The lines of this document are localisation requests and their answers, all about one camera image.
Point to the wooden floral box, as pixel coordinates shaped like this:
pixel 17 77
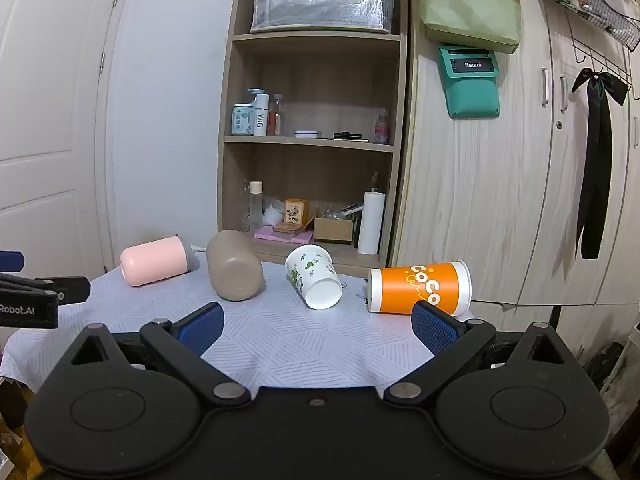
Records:
pixel 296 211

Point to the plastic-wrapped storage box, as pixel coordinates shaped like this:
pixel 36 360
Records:
pixel 322 5

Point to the teal-lidded jar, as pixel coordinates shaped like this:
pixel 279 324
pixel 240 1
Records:
pixel 243 121

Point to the light green pouch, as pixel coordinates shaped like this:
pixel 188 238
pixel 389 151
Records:
pixel 470 12

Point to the light wooden wardrobe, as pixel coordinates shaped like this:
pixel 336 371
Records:
pixel 475 200

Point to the white door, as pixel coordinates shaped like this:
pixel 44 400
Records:
pixel 50 85

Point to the taupe cup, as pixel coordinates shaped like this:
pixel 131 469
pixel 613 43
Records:
pixel 232 267

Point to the clear bottle with beige cap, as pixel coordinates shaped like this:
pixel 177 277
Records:
pixel 255 210

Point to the small white bowl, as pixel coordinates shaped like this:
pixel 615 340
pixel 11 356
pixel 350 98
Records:
pixel 273 214

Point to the white leaf-print paper cup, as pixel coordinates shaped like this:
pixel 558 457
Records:
pixel 312 275

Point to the white patterned tablecloth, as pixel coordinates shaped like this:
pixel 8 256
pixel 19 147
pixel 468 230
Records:
pixel 280 340

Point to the wooden shelf unit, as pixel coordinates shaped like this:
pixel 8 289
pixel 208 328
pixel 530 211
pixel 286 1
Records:
pixel 310 37

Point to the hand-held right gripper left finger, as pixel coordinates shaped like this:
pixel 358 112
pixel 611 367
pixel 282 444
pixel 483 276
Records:
pixel 202 329

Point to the white pump bottle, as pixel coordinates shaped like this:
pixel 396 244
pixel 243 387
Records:
pixel 260 117

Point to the black ribbon bow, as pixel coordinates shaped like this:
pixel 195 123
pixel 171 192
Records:
pixel 597 170

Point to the teal pouch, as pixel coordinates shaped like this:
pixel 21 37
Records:
pixel 472 92

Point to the small pink bottle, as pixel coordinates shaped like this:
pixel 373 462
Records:
pixel 382 130

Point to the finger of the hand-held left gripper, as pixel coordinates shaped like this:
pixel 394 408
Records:
pixel 70 290
pixel 11 261

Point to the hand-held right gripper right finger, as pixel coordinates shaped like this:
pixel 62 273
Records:
pixel 434 330

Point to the orange paper cup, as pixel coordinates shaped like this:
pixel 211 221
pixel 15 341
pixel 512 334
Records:
pixel 410 287

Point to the flat white case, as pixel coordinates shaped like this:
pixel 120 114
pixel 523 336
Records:
pixel 306 134

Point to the flat pink box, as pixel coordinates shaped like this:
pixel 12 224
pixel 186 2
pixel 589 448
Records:
pixel 265 234

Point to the pink cup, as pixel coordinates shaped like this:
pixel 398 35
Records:
pixel 152 260

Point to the brown compact case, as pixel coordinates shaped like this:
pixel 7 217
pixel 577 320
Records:
pixel 286 228

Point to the small cardboard box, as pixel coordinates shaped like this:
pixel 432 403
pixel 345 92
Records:
pixel 332 230

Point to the white paper towel roll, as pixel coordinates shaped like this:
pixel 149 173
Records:
pixel 371 225

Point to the clear bottle with amber liquid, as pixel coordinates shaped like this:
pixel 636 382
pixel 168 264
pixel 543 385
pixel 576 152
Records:
pixel 275 120

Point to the flat black case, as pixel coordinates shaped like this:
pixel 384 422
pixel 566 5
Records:
pixel 347 136

